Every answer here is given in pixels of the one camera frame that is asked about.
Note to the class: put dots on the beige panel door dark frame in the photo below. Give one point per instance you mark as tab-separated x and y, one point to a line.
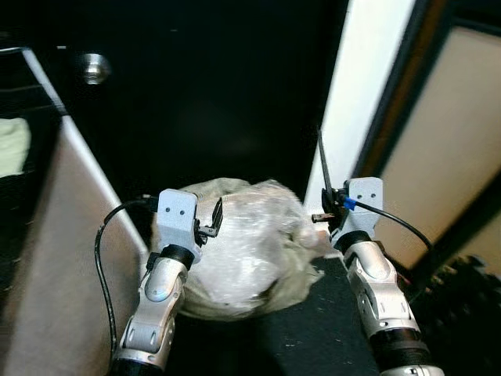
454	141

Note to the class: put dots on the grey kitchen cabinet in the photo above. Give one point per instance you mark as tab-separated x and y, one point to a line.
63	258

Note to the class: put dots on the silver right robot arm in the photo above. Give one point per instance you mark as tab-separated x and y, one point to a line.
383	305

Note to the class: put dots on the black floor mat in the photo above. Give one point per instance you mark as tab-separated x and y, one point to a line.
313	337

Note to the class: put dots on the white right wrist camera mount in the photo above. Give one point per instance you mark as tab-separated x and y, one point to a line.
364	192

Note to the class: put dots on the black bristly doormat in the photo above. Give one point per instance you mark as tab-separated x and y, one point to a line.
470	329

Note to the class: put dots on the silver round door knob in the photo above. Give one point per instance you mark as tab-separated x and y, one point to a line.
95	68

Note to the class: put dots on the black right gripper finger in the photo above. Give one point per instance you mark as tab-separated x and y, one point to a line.
325	164

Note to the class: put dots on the black door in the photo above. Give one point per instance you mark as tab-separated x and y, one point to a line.
211	102

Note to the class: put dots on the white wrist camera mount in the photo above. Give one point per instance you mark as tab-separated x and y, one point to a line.
178	215
364	192

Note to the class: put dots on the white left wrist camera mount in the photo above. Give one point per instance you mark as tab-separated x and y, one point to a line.
178	215

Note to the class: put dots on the olive sack with bubble wrap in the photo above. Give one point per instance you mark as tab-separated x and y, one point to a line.
243	251

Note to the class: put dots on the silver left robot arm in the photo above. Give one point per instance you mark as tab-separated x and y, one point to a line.
156	305

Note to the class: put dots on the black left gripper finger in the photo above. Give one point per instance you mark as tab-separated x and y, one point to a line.
218	213

